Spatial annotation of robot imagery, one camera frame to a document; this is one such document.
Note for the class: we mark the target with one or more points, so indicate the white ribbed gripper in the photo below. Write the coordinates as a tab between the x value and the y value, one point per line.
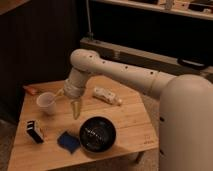
73	88

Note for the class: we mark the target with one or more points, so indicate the black and white eraser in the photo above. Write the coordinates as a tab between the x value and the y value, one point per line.
35	132

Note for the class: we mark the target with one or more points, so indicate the blue sponge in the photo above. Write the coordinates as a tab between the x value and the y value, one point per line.
68	142

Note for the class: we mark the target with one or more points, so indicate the orange marker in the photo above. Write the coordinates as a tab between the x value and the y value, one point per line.
31	90

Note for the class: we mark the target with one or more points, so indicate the black bowl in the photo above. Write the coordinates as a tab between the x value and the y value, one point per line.
97	134

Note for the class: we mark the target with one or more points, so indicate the white paper cup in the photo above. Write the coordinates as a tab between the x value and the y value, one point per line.
46	102

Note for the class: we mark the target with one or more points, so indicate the wooden shelf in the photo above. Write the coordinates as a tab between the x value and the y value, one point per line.
176	7

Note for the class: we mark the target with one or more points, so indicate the black case handle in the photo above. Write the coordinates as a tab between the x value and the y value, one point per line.
193	65

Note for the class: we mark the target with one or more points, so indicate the metal pole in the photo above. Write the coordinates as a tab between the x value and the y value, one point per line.
90	33

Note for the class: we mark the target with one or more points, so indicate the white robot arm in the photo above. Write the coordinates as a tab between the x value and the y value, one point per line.
185	107

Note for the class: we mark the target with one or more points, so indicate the long wooden case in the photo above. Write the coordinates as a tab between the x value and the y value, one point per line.
142	58

